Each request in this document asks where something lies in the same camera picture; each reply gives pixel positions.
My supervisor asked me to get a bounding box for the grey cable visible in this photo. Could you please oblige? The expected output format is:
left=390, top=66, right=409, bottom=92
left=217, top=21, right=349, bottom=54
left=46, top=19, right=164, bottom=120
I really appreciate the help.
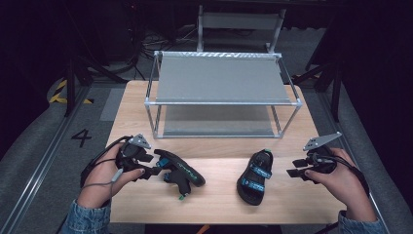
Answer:
left=80, top=168, right=125, bottom=199

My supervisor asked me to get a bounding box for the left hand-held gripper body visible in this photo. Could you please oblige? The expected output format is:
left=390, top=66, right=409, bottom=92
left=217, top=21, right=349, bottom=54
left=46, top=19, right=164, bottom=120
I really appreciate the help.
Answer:
left=116, top=133, right=154, bottom=173

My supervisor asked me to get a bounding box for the grey two-tier shoe rack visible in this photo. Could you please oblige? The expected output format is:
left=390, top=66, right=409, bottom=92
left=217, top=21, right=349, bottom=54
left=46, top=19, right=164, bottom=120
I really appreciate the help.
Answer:
left=143, top=50, right=304, bottom=140

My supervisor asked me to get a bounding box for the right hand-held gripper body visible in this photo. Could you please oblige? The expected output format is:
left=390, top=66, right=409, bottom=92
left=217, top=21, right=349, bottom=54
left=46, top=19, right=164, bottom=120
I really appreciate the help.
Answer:
left=302, top=131, right=343, bottom=176

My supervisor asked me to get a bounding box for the person's left hand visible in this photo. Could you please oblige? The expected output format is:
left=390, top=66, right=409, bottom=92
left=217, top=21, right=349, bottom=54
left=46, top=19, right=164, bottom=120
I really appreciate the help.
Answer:
left=77, top=147, right=146, bottom=210

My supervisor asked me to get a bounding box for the metal floor rail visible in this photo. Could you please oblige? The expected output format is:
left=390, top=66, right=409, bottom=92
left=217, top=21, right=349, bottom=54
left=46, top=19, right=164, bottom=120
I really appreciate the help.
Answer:
left=0, top=86, right=93, bottom=234

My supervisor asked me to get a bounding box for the black sandal with blue straps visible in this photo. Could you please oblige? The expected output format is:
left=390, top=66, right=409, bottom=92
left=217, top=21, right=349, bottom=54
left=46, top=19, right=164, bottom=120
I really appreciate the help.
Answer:
left=153, top=148, right=207, bottom=201
left=236, top=148, right=275, bottom=207

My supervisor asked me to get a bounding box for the person's right hand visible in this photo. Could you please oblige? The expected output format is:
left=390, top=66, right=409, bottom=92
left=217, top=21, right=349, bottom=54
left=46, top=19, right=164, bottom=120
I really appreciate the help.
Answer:
left=304, top=147, right=378, bottom=222

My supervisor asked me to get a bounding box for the black metal stand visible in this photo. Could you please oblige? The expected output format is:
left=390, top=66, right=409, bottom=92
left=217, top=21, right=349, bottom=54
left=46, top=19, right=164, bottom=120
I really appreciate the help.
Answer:
left=291, top=57, right=346, bottom=124
left=62, top=53, right=129, bottom=118

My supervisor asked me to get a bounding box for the grey metal chair frame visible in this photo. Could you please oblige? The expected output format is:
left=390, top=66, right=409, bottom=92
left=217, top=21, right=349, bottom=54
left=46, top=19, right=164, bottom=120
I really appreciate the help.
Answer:
left=196, top=4, right=287, bottom=55

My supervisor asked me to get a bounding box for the yellow floor tape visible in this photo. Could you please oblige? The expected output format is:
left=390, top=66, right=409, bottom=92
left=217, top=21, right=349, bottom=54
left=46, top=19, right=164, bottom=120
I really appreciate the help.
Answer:
left=48, top=79, right=95, bottom=105

